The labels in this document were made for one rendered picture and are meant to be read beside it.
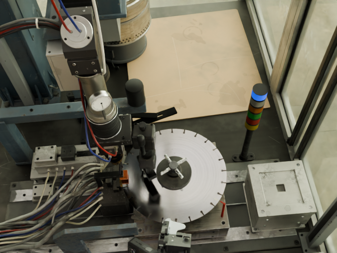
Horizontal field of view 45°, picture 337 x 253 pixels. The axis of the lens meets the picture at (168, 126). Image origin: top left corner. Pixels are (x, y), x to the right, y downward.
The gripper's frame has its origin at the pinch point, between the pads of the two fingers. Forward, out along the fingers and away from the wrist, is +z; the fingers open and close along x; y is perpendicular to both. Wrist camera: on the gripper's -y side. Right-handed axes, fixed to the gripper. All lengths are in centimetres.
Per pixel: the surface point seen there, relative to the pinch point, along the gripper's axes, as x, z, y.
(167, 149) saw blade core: 10.2, 24.9, -2.8
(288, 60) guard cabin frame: 35, 56, 37
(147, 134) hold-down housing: 27.6, -3.2, -5.5
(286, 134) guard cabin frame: 8, 50, 40
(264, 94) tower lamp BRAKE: 32.9, 20.3, 24.9
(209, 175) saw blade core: 5.9, 18.2, 11.4
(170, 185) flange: 3.6, 13.5, -0.4
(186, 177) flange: 5.5, 16.0, 4.2
